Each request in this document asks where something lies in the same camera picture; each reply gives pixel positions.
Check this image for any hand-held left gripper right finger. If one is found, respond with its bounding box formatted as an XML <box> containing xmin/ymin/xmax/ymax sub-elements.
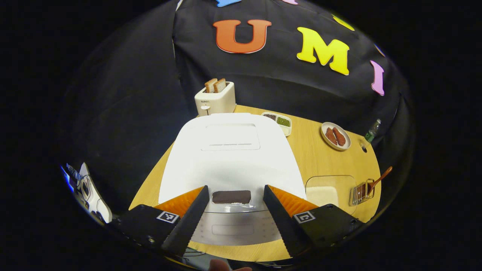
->
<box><xmin>262</xmin><ymin>184</ymin><xmax>365</xmax><ymax>259</ymax></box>

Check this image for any round white plate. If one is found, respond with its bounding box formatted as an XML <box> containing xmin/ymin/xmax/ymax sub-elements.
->
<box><xmin>320</xmin><ymin>122</ymin><xmax>352</xmax><ymax>152</ymax></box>

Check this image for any brown wooden spoon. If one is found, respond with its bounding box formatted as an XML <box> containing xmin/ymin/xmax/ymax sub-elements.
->
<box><xmin>357</xmin><ymin>166</ymin><xmax>393</xmax><ymax>200</ymax></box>

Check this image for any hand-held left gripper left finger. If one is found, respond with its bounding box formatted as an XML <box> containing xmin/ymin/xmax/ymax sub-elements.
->
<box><xmin>113</xmin><ymin>185</ymin><xmax>210</xmax><ymax>259</ymax></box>

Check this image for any metal wire chopstick holder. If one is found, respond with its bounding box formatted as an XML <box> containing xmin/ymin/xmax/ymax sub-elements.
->
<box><xmin>349</xmin><ymin>178</ymin><xmax>375</xmax><ymax>207</ymax></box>

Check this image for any white and black device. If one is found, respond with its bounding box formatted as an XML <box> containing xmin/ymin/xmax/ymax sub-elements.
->
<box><xmin>60</xmin><ymin>162</ymin><xmax>114</xmax><ymax>225</ymax></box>

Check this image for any clear plastic water bottle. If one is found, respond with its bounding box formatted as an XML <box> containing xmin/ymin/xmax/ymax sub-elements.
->
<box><xmin>364</xmin><ymin>119</ymin><xmax>382</xmax><ymax>144</ymax></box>

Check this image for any white divided grain dish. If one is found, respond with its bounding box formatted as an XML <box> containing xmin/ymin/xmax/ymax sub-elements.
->
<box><xmin>261</xmin><ymin>111</ymin><xmax>293</xmax><ymax>137</ymax></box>

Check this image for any white toaster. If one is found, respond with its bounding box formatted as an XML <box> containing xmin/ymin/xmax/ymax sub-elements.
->
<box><xmin>194</xmin><ymin>81</ymin><xmax>236</xmax><ymax>117</ymax></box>

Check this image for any white rice cooker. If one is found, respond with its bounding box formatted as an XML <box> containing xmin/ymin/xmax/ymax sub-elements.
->
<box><xmin>158</xmin><ymin>113</ymin><xmax>307</xmax><ymax>247</ymax></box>

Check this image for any clear box of rice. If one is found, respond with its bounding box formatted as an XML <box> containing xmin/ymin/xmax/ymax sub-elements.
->
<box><xmin>305</xmin><ymin>175</ymin><xmax>358</xmax><ymax>216</ymax></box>

